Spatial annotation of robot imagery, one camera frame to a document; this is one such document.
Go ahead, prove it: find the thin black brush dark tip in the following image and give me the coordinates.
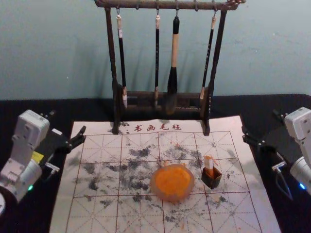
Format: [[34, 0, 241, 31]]
[[154, 15, 161, 109]]

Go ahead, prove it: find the thin black brush tan tip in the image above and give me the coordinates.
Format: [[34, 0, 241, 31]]
[[199, 16, 218, 100]]

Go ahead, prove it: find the thin cable with silver plug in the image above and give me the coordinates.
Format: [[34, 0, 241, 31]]
[[271, 164, 294, 201], [41, 162, 60, 183]]

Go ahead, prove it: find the small square black pot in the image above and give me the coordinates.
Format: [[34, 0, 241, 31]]
[[201, 167, 223, 190]]

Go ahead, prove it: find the round dish with orange paint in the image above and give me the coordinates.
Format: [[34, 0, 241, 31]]
[[150, 164, 196, 203]]

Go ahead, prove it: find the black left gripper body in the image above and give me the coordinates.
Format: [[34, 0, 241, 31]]
[[32, 128, 71, 168]]

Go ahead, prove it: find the white orange stick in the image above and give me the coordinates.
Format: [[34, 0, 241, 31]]
[[204, 155, 215, 176]]

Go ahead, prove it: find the dark wooden brush rack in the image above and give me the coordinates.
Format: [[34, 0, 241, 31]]
[[94, 0, 246, 136]]

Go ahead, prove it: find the thick tan brush black head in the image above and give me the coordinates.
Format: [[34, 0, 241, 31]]
[[162, 16, 181, 115]]

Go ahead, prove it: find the black table cloth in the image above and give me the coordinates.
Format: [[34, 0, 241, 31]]
[[0, 93, 311, 233]]

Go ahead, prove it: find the thin black brush white tip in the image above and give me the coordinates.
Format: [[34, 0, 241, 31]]
[[116, 14, 129, 109]]

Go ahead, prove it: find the white gridded felt mat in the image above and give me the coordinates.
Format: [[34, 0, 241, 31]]
[[50, 115, 282, 233]]

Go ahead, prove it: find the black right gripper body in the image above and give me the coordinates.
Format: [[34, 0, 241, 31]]
[[263, 126, 305, 168]]

